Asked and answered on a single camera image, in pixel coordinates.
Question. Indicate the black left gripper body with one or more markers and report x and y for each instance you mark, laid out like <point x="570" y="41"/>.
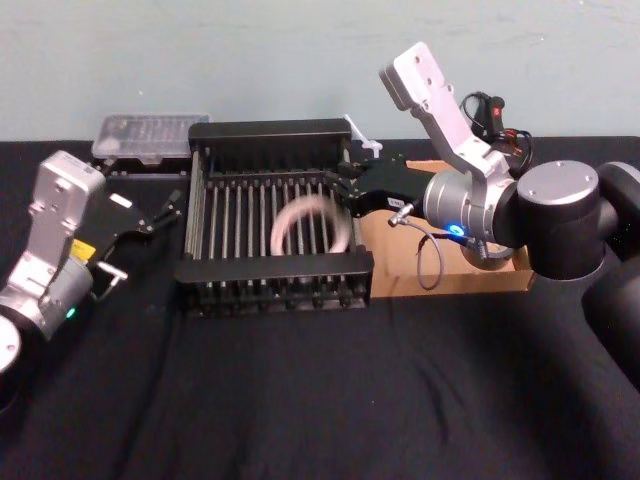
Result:
<point x="110" y="225"/>

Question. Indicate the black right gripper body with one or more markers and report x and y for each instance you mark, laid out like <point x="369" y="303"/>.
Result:
<point x="395" y="185"/>

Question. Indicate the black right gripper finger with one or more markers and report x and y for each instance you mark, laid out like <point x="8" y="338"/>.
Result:
<point x="352" y="170"/>
<point x="344" y="192"/>

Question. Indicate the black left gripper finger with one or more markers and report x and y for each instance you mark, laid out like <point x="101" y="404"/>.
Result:
<point x="170" y="202"/>
<point x="164" y="221"/>

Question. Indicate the white tape roll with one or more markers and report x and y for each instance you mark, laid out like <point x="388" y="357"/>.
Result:
<point x="280" y="225"/>

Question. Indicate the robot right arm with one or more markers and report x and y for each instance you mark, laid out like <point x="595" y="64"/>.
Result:
<point x="560" y="220"/>

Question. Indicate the small white three-armed plastic piece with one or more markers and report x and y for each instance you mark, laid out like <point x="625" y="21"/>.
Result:
<point x="370" y="146"/>

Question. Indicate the clear plastic case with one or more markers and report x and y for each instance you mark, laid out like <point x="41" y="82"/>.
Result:
<point x="145" y="135"/>

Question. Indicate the shallow brown cardboard tray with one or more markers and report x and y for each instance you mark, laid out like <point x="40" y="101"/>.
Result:
<point x="400" y="262"/>

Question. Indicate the black rack with steel bars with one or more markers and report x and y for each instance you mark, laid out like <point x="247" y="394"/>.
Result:
<point x="250" y="282"/>

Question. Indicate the black table cloth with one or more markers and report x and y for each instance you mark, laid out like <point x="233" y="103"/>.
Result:
<point x="320" y="400"/>

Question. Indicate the pale plain wall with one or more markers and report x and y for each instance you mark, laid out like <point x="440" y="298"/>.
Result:
<point x="250" y="50"/>

